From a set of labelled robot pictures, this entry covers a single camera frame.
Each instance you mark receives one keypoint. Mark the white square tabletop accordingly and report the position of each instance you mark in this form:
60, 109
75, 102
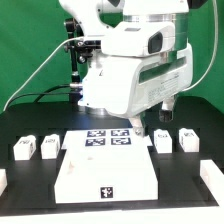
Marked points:
105, 165

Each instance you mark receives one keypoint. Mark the white block left edge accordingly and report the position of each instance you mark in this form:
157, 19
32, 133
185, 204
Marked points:
3, 180

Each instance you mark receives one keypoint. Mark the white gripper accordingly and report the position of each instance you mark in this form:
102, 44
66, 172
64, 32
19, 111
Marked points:
127, 86

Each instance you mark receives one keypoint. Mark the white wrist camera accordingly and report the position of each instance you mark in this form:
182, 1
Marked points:
132, 39

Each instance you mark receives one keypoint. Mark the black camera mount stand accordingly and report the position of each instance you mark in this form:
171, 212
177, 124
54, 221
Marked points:
74, 50

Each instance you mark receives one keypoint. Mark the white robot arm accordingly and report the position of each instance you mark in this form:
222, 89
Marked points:
98, 17

